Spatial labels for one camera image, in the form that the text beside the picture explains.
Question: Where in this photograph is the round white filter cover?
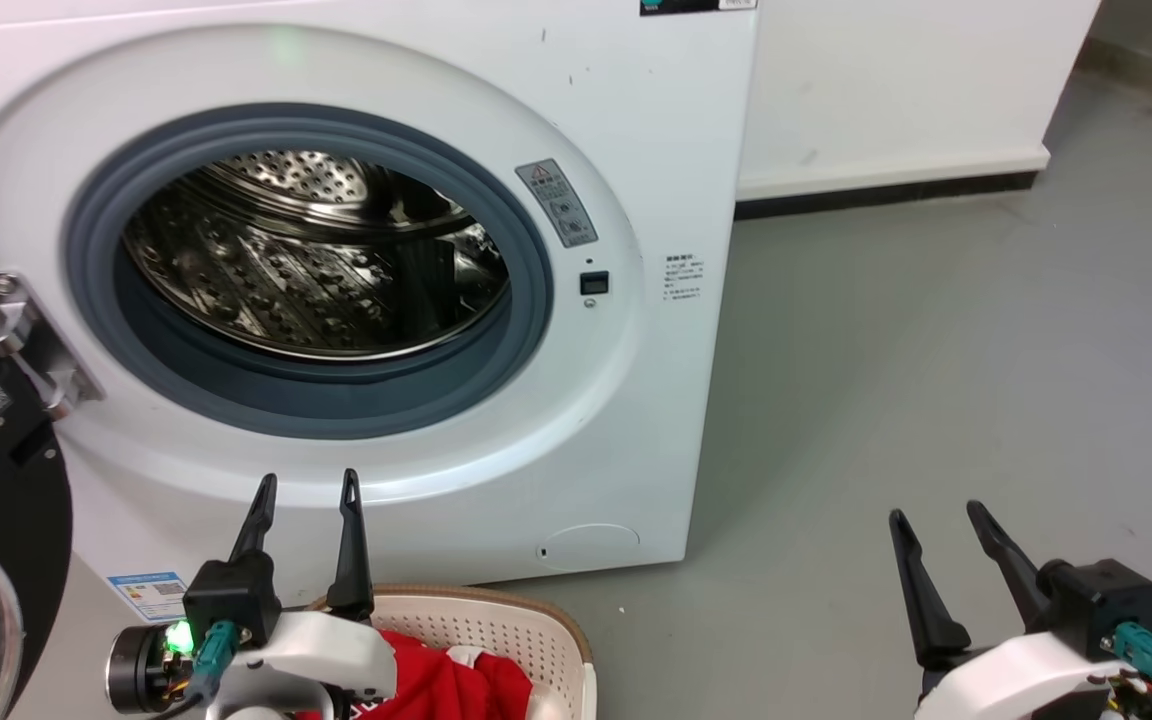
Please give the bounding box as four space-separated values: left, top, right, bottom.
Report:
536 523 642 573

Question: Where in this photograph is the blue white energy label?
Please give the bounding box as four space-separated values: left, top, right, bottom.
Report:
106 571 189 623

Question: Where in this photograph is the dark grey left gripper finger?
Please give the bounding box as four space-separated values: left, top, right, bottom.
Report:
228 474 278 563
325 468 375 623

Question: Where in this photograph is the grey rubber door gasket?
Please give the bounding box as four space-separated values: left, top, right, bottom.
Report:
64 103 555 441

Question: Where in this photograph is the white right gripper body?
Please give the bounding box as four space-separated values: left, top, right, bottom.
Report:
914 632 1142 720

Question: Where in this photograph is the metal door hinge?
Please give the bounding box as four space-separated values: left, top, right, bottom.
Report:
0 270 105 421

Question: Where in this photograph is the white front-load washing machine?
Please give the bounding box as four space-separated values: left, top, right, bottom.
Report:
0 0 759 626

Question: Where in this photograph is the red garment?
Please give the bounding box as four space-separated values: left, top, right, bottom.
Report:
296 628 534 720

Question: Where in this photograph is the green plug left camera cable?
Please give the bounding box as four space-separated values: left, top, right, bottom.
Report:
164 620 242 719

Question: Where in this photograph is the washing machine door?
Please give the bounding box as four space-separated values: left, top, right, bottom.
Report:
0 300 74 720

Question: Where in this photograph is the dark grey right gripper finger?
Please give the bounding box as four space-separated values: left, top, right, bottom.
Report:
966 500 1052 629
888 509 973 669

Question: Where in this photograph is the grey warning label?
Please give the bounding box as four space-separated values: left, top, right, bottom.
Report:
516 158 599 249

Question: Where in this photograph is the beige perforated laundry basket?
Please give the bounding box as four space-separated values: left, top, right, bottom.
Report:
306 585 599 720

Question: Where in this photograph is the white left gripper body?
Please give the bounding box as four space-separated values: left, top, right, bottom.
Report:
206 610 399 720

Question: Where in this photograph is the stainless steel washing machine drum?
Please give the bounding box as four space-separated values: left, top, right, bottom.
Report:
121 150 512 363

